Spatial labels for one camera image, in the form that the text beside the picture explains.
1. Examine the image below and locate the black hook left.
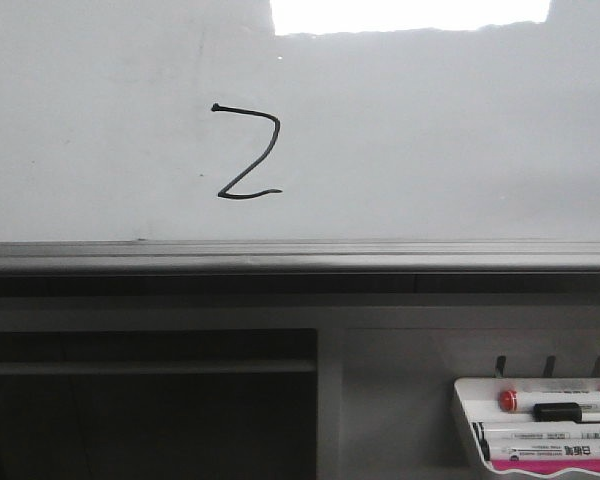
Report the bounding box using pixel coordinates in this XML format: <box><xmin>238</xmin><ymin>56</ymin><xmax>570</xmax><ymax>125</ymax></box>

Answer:
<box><xmin>494</xmin><ymin>355</ymin><xmax>507</xmax><ymax>379</ymax></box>

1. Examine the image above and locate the black hook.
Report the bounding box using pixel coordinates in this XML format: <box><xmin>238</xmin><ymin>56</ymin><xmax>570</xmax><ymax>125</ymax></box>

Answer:
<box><xmin>494</xmin><ymin>355</ymin><xmax>507</xmax><ymax>379</ymax></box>
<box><xmin>591</xmin><ymin>356</ymin><xmax>600</xmax><ymax>378</ymax></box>
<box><xmin>542</xmin><ymin>355</ymin><xmax>556</xmax><ymax>378</ymax></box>

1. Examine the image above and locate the red capped white marker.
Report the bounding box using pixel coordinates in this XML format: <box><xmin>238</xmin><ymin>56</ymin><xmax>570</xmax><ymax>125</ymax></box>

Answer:
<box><xmin>498</xmin><ymin>390</ymin><xmax>600</xmax><ymax>413</ymax></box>

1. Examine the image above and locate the white marker black end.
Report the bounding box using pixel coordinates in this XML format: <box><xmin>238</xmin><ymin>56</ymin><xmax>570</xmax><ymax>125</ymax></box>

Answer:
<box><xmin>472</xmin><ymin>421</ymin><xmax>600</xmax><ymax>441</ymax></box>

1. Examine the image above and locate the black hook middle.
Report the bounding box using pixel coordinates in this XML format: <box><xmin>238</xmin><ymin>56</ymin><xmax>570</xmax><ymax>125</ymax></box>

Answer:
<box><xmin>542</xmin><ymin>355</ymin><xmax>556</xmax><ymax>378</ymax></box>

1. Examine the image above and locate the white marker with barcode label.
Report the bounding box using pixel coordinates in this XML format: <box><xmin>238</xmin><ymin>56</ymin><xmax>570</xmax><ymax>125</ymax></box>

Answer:
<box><xmin>479</xmin><ymin>439</ymin><xmax>600</xmax><ymax>461</ymax></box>

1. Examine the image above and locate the white plastic marker tray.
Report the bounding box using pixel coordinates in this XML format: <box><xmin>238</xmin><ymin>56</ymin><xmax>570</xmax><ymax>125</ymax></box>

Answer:
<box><xmin>453</xmin><ymin>378</ymin><xmax>600</xmax><ymax>479</ymax></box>

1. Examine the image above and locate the black capped white marker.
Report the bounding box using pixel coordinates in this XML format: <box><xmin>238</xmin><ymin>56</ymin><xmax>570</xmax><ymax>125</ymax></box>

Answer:
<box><xmin>531</xmin><ymin>402</ymin><xmax>600</xmax><ymax>423</ymax></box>

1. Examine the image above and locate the black hook right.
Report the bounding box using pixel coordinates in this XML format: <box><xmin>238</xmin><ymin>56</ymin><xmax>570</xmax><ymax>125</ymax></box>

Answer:
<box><xmin>591</xmin><ymin>356</ymin><xmax>600</xmax><ymax>378</ymax></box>

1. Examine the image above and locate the grey metal stand frame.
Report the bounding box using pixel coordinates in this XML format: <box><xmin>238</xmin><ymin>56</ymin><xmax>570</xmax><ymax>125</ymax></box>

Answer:
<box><xmin>0</xmin><ymin>273</ymin><xmax>600</xmax><ymax>479</ymax></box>

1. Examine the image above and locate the whiteboard with aluminium frame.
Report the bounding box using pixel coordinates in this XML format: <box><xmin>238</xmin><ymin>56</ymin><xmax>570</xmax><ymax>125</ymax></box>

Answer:
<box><xmin>0</xmin><ymin>1</ymin><xmax>600</xmax><ymax>274</ymax></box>

